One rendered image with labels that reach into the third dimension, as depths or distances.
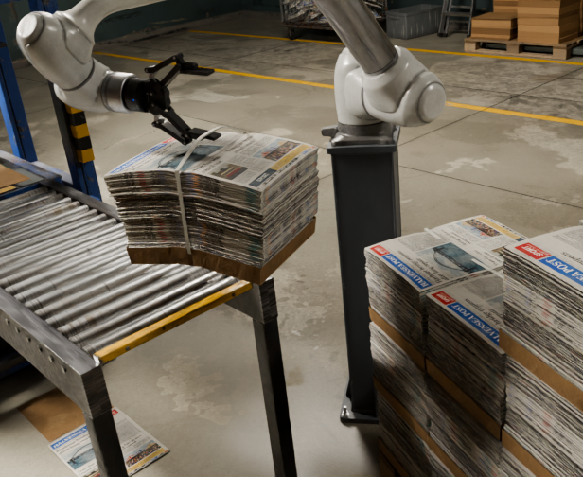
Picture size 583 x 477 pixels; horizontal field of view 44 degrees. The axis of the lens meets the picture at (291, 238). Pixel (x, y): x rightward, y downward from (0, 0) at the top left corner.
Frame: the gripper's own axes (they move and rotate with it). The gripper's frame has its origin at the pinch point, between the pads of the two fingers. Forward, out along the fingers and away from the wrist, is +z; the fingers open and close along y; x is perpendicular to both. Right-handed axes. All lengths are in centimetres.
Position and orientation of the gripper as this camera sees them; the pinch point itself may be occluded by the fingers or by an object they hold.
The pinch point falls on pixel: (209, 103)
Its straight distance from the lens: 159.2
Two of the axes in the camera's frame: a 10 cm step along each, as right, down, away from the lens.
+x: -4.5, 4.4, -7.8
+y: 0.4, 8.8, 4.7
